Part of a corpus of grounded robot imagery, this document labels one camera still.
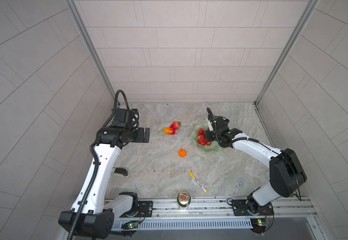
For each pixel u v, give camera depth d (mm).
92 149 429
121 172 789
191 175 820
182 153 869
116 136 449
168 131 967
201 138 866
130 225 651
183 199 648
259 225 675
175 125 991
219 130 668
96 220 341
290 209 716
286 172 432
